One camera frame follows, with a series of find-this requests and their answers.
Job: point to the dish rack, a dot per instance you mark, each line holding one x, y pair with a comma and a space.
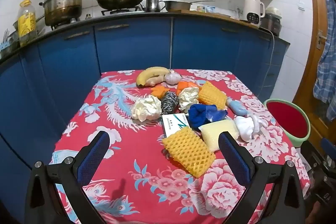
8, 43

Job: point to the dark blue cloth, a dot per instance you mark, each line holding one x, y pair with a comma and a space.
198, 116

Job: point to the small orange peel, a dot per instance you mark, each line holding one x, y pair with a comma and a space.
158, 91

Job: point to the stainless steamer pot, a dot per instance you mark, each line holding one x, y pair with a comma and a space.
63, 6

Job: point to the white cloth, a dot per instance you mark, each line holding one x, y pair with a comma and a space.
245, 127

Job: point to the red floral tablecloth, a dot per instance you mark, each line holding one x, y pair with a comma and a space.
126, 140

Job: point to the white electric kettle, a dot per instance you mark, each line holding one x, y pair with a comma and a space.
252, 8

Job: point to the blue plaid shirt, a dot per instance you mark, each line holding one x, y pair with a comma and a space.
325, 69

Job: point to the steel wool scrubber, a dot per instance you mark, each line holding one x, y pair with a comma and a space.
169, 102

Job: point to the small white tissue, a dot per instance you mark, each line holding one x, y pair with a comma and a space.
189, 98

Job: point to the ginger root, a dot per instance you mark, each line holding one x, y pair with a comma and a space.
155, 81

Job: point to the pale yellow sponge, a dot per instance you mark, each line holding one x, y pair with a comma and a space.
218, 134

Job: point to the wall socket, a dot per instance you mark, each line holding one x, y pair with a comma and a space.
301, 6

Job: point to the large orange peel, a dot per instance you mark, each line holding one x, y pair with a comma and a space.
183, 86

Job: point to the small steel teapot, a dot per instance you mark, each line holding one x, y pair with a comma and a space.
152, 4

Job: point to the yellow banana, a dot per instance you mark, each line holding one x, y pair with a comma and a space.
152, 73

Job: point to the yellow oil bottle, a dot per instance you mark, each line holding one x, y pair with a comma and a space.
27, 23

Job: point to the yellow foam fruit net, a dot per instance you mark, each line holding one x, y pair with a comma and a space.
187, 150
212, 95

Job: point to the wooden door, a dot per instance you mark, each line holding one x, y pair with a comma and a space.
312, 56

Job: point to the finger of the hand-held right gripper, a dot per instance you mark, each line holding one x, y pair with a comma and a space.
328, 145

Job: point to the large white tissue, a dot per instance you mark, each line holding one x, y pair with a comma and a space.
145, 108

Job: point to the white cardboard box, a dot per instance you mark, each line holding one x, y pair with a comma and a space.
174, 124

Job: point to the rice cooker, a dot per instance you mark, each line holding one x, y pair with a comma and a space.
273, 22

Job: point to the gas stove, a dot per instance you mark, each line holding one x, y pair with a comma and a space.
123, 12

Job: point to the garlic bulb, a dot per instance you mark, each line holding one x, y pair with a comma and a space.
172, 78

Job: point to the blue base cabinets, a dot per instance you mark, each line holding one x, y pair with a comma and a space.
131, 48

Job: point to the green red stool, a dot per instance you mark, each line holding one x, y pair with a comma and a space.
286, 119

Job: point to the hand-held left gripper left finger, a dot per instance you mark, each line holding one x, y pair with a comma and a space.
97, 153

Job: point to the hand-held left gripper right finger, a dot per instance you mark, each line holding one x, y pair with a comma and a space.
231, 155

